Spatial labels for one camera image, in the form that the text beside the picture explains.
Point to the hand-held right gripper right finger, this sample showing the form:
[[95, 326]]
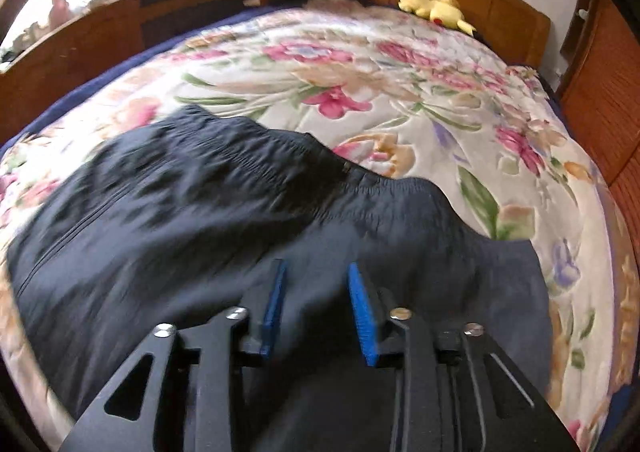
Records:
[[362, 313]]

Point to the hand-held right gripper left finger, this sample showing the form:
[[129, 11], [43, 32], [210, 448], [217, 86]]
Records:
[[274, 303]]

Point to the dark navy jacket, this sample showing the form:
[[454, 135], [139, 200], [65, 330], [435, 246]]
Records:
[[175, 212]]

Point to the floral blanket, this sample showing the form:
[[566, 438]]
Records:
[[350, 81]]

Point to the yellow plush toy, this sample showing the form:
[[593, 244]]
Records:
[[435, 6]]

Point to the wooden desk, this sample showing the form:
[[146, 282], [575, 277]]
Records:
[[100, 31]]

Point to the wooden slatted wardrobe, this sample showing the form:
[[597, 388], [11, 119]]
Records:
[[605, 91]]

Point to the wooden corner shelf unit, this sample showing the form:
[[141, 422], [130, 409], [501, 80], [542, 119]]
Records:
[[580, 21]]

